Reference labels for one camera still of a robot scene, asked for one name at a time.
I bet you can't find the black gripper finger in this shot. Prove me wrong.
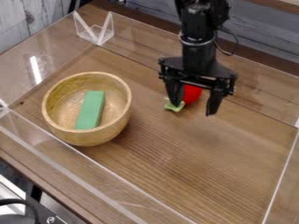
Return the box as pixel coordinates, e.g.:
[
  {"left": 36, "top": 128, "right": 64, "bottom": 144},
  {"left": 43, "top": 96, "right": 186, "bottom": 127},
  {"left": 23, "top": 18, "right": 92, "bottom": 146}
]
[
  {"left": 164, "top": 80, "right": 184, "bottom": 107},
  {"left": 206, "top": 88, "right": 223, "bottom": 116}
]

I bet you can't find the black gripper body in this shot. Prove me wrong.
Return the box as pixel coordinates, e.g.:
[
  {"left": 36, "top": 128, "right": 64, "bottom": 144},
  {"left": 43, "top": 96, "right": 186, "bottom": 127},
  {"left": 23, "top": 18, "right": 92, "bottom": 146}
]
[{"left": 158, "top": 41, "right": 238, "bottom": 96}]

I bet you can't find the red toy strawberry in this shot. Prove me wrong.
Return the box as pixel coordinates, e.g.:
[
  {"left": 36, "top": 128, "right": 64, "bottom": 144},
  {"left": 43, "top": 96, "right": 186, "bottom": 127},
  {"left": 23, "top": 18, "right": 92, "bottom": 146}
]
[{"left": 163, "top": 83, "right": 204, "bottom": 113}]

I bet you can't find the green rectangular block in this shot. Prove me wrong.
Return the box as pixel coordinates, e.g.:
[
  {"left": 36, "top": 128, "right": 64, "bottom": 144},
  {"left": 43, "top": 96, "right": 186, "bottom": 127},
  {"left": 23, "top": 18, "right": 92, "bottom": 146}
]
[{"left": 75, "top": 91, "right": 106, "bottom": 130}]

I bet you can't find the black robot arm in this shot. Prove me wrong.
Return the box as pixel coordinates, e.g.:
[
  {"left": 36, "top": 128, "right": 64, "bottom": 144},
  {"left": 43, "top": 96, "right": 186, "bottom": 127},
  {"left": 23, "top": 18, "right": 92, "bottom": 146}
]
[{"left": 158, "top": 0, "right": 238, "bottom": 116}]

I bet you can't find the brown wooden bowl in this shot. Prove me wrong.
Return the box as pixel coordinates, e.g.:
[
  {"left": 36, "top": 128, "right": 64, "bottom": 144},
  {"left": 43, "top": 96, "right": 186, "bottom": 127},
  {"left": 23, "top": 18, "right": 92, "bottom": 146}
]
[{"left": 42, "top": 72, "right": 132, "bottom": 147}]

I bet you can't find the black metal stand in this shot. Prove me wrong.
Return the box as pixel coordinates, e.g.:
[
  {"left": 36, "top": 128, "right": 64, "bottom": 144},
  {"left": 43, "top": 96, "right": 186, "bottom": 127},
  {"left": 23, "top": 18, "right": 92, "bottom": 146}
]
[{"left": 0, "top": 182, "right": 68, "bottom": 224}]

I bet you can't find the black cable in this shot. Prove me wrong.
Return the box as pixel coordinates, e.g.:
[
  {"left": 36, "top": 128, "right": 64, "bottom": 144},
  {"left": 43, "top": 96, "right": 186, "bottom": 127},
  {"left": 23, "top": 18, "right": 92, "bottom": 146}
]
[{"left": 214, "top": 25, "right": 240, "bottom": 57}]

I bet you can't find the clear acrylic corner bracket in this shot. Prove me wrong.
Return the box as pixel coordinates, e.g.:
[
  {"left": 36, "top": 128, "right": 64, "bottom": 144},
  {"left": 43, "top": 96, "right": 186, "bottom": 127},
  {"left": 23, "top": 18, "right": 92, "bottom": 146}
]
[{"left": 72, "top": 11, "right": 115, "bottom": 46}]

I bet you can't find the clear acrylic tray wall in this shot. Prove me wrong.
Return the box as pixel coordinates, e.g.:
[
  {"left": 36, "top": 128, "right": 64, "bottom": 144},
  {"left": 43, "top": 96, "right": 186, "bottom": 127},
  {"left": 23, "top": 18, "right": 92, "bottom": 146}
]
[{"left": 0, "top": 100, "right": 195, "bottom": 224}]

